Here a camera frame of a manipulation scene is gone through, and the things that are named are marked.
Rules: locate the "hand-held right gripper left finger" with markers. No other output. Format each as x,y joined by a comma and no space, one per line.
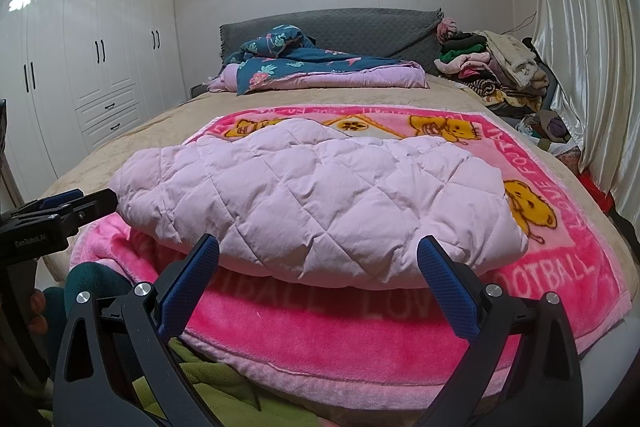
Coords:
192,279

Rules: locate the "pile of folded clothes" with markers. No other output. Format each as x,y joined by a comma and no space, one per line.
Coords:
500,62

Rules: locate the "bed with beige sheet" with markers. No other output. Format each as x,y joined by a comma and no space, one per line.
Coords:
165,122

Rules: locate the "person's left forearm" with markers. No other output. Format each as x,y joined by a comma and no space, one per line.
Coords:
85,279

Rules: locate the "red cloth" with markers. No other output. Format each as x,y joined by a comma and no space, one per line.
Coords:
597,192

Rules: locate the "blue floral quilt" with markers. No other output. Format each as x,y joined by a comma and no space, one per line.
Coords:
310,67

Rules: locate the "grey headboard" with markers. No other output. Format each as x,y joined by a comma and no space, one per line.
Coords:
350,32

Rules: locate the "person's yellow-green clothing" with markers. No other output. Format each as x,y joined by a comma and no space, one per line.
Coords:
215,387

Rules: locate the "white satin curtain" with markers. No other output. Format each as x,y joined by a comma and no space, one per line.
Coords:
585,57

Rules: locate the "white wardrobe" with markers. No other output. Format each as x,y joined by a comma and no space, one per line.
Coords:
75,57

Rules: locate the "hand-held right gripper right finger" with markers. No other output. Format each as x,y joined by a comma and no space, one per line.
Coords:
445,282

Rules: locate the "person's left hand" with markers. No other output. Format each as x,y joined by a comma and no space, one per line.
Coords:
38,304

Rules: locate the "pink quilted jacket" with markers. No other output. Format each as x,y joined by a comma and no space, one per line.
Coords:
310,197

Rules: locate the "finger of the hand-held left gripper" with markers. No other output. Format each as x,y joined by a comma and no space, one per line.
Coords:
60,199
92,206

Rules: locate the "pink printed blanket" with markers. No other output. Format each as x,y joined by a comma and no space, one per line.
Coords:
350,327

